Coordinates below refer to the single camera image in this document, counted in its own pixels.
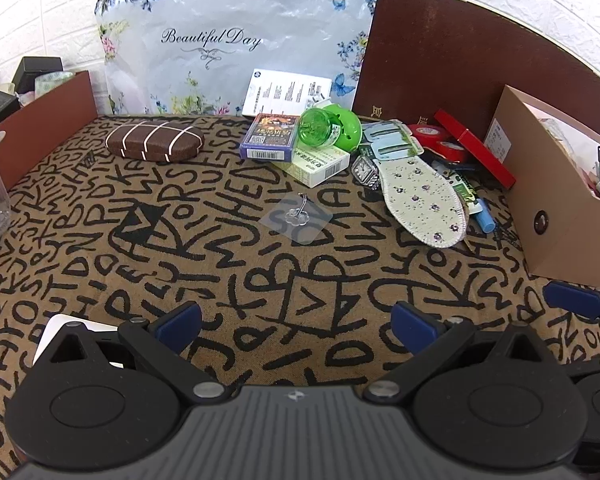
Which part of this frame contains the floral plastic bag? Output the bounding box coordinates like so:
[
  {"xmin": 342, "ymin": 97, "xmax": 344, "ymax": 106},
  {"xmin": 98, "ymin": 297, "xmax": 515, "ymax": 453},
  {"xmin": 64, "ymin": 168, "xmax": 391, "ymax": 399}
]
[{"xmin": 94, "ymin": 0, "xmax": 381, "ymax": 117}]

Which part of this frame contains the metal band wristwatch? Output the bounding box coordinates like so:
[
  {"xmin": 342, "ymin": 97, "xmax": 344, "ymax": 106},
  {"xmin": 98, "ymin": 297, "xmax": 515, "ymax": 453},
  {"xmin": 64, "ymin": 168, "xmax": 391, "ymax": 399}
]
[{"xmin": 351, "ymin": 154, "xmax": 383, "ymax": 192}]

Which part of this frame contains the green white packet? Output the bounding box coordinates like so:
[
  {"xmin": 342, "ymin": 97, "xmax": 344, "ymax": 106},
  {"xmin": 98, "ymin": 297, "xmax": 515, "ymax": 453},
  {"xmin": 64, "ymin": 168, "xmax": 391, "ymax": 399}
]
[{"xmin": 442, "ymin": 167, "xmax": 481, "ymax": 211}]

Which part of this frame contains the black box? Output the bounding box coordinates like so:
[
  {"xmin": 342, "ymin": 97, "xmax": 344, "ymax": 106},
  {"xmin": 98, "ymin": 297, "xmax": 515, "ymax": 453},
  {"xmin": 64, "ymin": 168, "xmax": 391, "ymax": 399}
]
[{"xmin": 12, "ymin": 56, "xmax": 63, "ymax": 92}]

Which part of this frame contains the reddish brown side board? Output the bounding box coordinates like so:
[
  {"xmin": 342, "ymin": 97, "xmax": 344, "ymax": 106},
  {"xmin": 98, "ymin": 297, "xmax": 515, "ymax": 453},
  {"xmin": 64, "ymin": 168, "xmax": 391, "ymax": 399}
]
[{"xmin": 0, "ymin": 70, "xmax": 98, "ymax": 191}]

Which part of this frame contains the white flat object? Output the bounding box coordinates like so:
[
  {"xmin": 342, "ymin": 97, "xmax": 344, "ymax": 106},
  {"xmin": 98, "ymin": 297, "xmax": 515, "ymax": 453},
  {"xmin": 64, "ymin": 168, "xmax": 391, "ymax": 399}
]
[{"xmin": 32, "ymin": 314, "xmax": 123, "ymax": 366}]

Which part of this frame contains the green plastic container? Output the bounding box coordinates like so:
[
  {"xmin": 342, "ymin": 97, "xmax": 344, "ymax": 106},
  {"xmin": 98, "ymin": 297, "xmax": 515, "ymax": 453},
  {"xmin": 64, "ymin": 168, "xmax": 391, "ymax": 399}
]
[{"xmin": 298, "ymin": 101, "xmax": 363, "ymax": 153}]

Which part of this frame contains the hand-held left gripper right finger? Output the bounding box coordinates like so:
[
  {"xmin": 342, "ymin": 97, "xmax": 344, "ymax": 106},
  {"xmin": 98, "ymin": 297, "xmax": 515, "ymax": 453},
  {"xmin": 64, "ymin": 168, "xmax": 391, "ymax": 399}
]
[{"xmin": 362, "ymin": 301, "xmax": 556, "ymax": 406}]

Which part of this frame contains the green hair clip card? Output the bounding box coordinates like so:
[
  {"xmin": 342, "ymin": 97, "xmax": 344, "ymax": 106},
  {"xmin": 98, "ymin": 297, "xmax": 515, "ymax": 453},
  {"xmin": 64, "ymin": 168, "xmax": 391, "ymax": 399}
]
[{"xmin": 358, "ymin": 120, "xmax": 426, "ymax": 161}]

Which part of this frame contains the white green carton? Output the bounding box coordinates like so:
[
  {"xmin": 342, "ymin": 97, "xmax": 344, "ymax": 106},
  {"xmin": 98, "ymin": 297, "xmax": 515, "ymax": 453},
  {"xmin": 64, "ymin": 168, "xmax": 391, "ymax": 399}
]
[{"xmin": 270, "ymin": 147, "xmax": 352, "ymax": 188}]

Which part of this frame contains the red box lid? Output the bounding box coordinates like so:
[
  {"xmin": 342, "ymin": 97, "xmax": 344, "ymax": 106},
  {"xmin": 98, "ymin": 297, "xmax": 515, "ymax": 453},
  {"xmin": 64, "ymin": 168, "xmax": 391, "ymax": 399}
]
[{"xmin": 434, "ymin": 109, "xmax": 517, "ymax": 190}]

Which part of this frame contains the white printed leaflet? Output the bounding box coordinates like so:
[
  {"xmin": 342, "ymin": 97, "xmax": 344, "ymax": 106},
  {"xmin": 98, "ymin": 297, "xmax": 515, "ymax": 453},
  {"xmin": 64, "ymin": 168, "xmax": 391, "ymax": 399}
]
[{"xmin": 242, "ymin": 70, "xmax": 331, "ymax": 117}]

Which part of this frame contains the brown striped glasses case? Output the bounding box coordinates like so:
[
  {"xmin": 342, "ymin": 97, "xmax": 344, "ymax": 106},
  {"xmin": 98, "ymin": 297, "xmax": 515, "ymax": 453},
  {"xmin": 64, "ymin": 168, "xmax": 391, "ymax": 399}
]
[{"xmin": 105, "ymin": 119, "xmax": 205, "ymax": 163}]

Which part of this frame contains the clear adhesive hook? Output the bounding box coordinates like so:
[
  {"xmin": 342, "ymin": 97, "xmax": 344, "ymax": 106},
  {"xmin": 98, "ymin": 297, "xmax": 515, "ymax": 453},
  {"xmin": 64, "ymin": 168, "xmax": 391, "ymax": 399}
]
[{"xmin": 260, "ymin": 192, "xmax": 333, "ymax": 243}]

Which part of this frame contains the letter-print tablecloth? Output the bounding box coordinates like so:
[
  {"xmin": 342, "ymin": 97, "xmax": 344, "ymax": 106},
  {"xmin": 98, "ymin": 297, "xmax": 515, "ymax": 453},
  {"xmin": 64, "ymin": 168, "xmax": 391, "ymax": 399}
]
[{"xmin": 0, "ymin": 112, "xmax": 600, "ymax": 480}]

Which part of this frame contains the blue playing card box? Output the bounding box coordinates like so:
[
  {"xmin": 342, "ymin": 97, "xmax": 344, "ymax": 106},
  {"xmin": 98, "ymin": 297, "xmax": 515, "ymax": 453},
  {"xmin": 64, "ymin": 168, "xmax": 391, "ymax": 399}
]
[{"xmin": 239, "ymin": 113, "xmax": 301, "ymax": 162}]

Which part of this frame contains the pale green patterned box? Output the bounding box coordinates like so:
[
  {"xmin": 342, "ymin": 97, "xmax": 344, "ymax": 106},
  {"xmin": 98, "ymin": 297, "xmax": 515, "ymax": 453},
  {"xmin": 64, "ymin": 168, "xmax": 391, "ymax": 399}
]
[{"xmin": 34, "ymin": 71, "xmax": 76, "ymax": 97}]

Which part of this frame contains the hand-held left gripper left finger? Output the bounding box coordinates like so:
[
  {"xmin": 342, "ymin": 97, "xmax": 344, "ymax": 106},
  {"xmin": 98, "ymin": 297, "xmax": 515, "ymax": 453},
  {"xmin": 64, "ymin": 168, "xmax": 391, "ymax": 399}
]
[{"xmin": 32, "ymin": 301, "xmax": 241, "ymax": 406}]

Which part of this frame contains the floral shoe insole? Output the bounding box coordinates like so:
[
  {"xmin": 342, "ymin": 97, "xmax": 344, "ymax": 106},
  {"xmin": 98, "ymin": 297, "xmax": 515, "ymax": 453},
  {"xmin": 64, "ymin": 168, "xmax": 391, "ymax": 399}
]
[{"xmin": 377, "ymin": 156, "xmax": 468, "ymax": 249}]

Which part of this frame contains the tan cardboard box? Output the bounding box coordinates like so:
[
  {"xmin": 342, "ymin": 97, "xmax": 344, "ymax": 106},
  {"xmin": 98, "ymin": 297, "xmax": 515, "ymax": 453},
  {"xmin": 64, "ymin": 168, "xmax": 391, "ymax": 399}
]
[{"xmin": 482, "ymin": 85, "xmax": 600, "ymax": 291}]

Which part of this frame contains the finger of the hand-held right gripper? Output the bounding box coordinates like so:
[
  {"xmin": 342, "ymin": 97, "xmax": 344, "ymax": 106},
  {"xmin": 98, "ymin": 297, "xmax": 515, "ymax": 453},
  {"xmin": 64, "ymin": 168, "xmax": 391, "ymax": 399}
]
[{"xmin": 544, "ymin": 281, "xmax": 600, "ymax": 323}]

